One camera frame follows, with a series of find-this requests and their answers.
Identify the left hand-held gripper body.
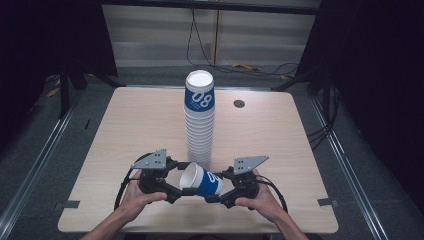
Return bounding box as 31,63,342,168
130,148,179,204

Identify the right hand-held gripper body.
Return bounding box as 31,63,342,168
221,155,270,210

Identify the blue printed paper cup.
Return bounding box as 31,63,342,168
178,162,224,197

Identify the stack of paper cups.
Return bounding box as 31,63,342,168
183,69,216,168

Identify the person's right hand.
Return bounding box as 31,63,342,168
234,168,285,224

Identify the person's left hand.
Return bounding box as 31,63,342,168
116,169,168,223

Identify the grey tape piece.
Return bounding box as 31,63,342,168
316,197,340,208
54,199,81,211

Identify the long yellow tape strip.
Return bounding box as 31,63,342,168
232,63,262,72

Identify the black metal stand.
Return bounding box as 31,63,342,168
57,63,127,120
270,68,336,116

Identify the black crossbar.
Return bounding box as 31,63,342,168
100,0,322,16

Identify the black curtain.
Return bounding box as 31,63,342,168
0,0,118,158
294,0,424,214

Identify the right hand-held gripper cable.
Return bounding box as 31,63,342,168
255,174,290,214

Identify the bundle of black cables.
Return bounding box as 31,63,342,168
306,84,342,152

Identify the metal floor rail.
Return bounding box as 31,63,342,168
309,96,392,240
0,105,77,232

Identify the black floor cable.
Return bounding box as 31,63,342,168
213,62,300,78

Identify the hanging black cable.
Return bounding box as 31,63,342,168
185,8,216,68

